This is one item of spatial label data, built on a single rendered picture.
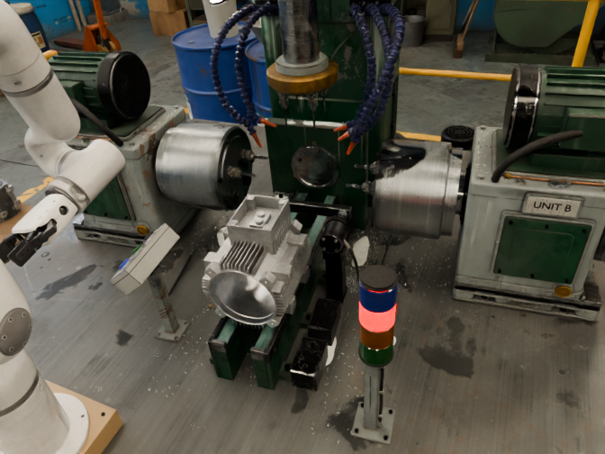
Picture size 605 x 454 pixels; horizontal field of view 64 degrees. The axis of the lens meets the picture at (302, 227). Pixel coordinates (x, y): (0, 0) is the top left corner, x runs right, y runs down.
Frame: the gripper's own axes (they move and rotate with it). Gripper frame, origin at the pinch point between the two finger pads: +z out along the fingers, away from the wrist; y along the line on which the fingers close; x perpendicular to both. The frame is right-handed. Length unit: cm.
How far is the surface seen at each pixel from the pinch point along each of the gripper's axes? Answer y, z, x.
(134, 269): -8.5, -12.4, -18.1
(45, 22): 567, -407, 17
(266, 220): -30, -32, -25
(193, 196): 7, -46, -26
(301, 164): -13, -70, -38
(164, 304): -1.4, -14.4, -33.6
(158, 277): -4.0, -16.8, -26.4
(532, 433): -76, -18, -75
